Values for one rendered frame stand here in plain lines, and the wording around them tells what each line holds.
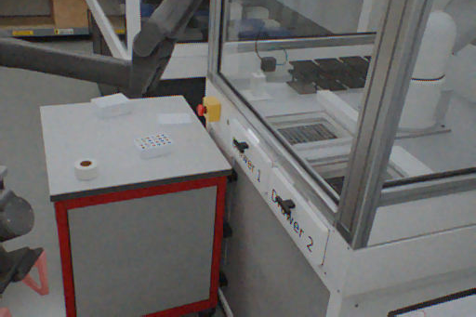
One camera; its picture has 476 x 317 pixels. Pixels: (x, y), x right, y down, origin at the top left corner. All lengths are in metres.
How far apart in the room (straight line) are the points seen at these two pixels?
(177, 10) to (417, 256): 0.79
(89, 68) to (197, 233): 0.94
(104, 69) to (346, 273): 0.69
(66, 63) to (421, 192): 0.80
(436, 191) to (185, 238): 0.96
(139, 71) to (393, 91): 0.48
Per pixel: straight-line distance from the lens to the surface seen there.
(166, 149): 1.74
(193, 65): 2.26
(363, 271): 1.22
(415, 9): 0.91
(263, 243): 1.63
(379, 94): 0.98
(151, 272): 1.90
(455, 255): 1.38
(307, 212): 1.25
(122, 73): 1.02
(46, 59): 1.11
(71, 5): 5.20
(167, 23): 0.97
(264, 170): 1.44
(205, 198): 1.75
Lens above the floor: 1.66
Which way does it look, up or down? 29 degrees down
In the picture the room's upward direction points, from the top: 5 degrees clockwise
